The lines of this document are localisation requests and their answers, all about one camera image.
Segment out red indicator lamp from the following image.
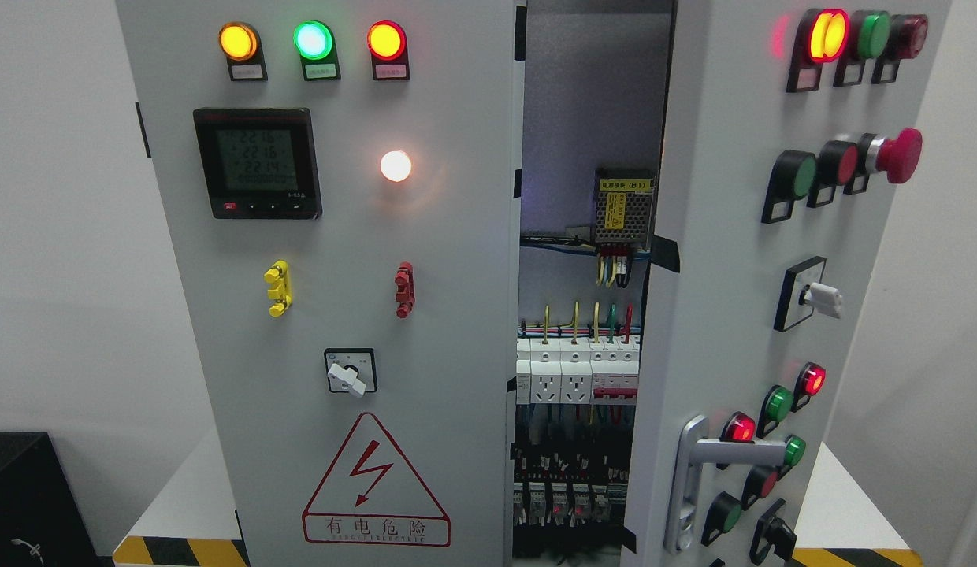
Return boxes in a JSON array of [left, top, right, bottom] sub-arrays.
[[366, 20, 410, 80]]

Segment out grey cabinet door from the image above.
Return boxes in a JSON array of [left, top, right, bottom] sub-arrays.
[[117, 1, 521, 566], [619, 1, 952, 566]]

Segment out white rotary switch right door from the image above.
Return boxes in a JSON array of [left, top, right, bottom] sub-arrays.
[[773, 256, 844, 332]]

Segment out red emergency stop button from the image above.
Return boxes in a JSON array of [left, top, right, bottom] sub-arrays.
[[839, 127, 923, 195]]

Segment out red electric hazard sticker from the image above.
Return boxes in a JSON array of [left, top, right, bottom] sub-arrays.
[[302, 412, 451, 547]]

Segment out yellow terminal connector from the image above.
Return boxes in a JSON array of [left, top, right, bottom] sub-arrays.
[[264, 259, 293, 318]]

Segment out silver door handle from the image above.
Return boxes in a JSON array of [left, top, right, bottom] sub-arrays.
[[664, 415, 788, 555]]

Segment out red terminal connector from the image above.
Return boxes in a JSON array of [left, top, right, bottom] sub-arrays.
[[394, 261, 415, 319]]

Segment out black box at left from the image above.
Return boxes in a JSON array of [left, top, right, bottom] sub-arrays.
[[0, 432, 100, 566]]

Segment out relay terminal row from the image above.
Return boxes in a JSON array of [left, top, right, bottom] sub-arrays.
[[511, 443, 630, 528]]

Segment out green indicator lamp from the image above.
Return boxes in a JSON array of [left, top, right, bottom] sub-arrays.
[[293, 20, 340, 80]]

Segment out white rotary selector switch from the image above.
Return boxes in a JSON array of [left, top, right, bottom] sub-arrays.
[[323, 347, 378, 398]]

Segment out yellow indicator lamp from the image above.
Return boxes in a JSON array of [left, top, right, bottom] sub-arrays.
[[218, 21, 268, 80]]

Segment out perforated metal power supply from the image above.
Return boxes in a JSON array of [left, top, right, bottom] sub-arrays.
[[593, 166, 656, 248]]

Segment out white glowing indicator lamp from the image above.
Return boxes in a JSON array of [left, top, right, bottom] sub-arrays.
[[378, 150, 413, 183]]

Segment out black digital power meter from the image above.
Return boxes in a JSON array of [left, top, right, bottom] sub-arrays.
[[193, 107, 322, 220]]

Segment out white socket breaker row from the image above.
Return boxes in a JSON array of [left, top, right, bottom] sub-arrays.
[[516, 335, 641, 406]]

